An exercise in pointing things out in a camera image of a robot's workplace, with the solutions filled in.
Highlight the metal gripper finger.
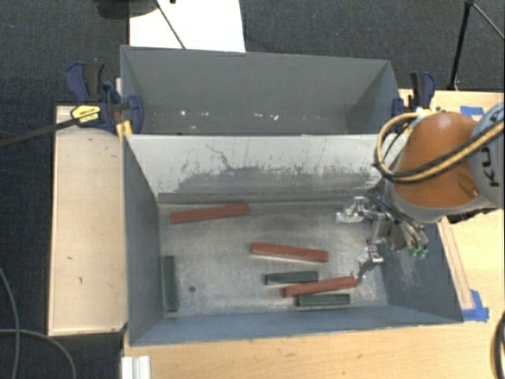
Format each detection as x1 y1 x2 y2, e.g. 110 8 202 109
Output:
335 195 376 223
356 245 386 283

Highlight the red-brown flat block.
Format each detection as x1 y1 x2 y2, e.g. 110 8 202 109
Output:
281 276 361 298
169 202 251 225
250 242 330 265

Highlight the dark green flat block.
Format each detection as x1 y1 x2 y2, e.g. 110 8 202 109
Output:
163 255 180 313
263 270 320 287
296 293 352 308

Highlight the grey metal bin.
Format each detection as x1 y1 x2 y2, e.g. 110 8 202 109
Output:
119 44 465 347

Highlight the pale wood board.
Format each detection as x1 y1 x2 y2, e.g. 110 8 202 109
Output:
47 104 129 337

